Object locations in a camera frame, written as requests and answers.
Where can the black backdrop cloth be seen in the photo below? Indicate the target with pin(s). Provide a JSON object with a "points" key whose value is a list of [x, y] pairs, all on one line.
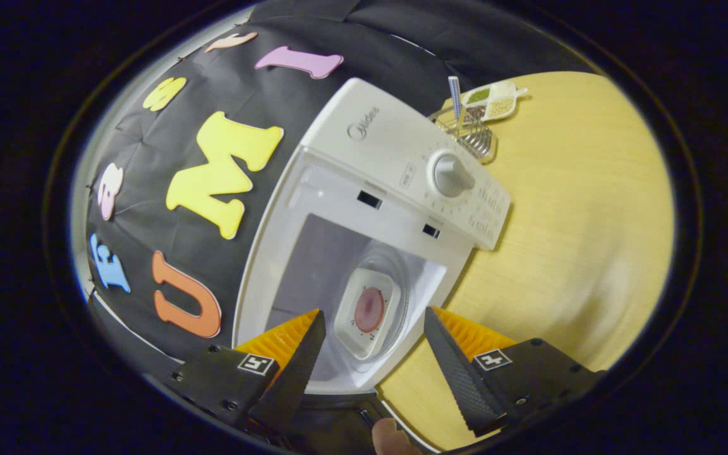
{"points": [[168, 145]]}

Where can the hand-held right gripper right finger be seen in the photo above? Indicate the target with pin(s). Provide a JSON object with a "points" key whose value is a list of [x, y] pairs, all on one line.
{"points": [[459, 379]]}

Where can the pink round meat slice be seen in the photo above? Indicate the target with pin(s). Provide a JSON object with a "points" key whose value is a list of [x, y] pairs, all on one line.
{"points": [[370, 309]]}

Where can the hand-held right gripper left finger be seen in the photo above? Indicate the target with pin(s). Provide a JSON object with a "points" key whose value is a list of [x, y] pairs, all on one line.
{"points": [[297, 373]]}

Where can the blue white striped stick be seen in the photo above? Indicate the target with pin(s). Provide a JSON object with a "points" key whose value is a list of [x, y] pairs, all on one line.
{"points": [[454, 95]]}

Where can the white square food plate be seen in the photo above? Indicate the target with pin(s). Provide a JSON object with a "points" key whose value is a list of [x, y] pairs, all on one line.
{"points": [[354, 335]]}

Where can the divided dish with spices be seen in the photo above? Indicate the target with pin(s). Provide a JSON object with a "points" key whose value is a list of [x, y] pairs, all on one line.
{"points": [[497, 101]]}

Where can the glass turntable plate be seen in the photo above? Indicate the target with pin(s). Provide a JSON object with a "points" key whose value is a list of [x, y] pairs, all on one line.
{"points": [[402, 272]]}

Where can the white microwave oven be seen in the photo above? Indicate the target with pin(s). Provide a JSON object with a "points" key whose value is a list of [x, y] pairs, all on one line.
{"points": [[389, 145]]}

